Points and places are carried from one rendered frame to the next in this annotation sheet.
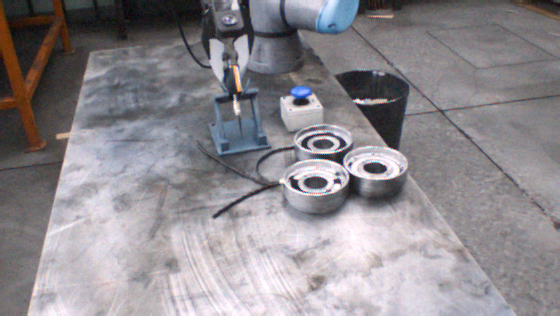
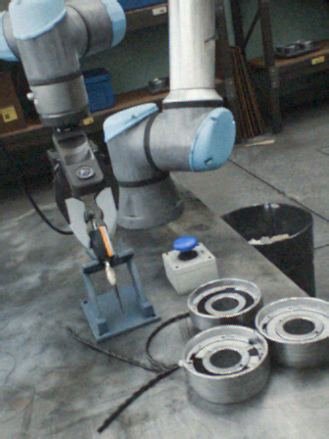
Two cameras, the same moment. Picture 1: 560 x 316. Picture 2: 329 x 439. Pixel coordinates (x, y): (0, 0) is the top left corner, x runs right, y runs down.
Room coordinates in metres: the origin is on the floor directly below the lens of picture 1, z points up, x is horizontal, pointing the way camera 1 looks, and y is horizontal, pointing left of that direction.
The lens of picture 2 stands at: (0.09, -0.01, 1.29)
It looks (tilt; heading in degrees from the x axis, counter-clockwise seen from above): 21 degrees down; 359
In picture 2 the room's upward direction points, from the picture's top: 12 degrees counter-clockwise
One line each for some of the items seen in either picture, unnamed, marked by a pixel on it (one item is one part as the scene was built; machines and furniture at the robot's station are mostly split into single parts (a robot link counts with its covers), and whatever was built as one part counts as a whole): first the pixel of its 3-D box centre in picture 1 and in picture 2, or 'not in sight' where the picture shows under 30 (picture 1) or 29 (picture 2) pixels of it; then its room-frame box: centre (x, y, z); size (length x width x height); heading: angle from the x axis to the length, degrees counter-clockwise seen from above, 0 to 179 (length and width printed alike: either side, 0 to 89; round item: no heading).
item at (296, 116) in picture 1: (300, 110); (189, 266); (1.03, -0.05, 0.82); 0.08 x 0.07 x 0.05; 10
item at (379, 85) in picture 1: (363, 133); (268, 278); (2.03, -0.36, 0.21); 0.34 x 0.34 x 0.43
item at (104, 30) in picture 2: not in sight; (79, 27); (1.11, 0.03, 1.22); 0.11 x 0.11 x 0.08; 53
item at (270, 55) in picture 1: (275, 44); (146, 193); (1.36, -0.01, 0.85); 0.15 x 0.15 x 0.10
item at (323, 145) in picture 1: (323, 148); (225, 309); (0.88, -0.09, 0.82); 0.10 x 0.10 x 0.04
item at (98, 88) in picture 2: not in sight; (72, 95); (4.47, 0.32, 0.56); 0.52 x 0.38 x 0.22; 97
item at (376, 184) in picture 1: (374, 172); (300, 332); (0.79, -0.16, 0.82); 0.10 x 0.10 x 0.04
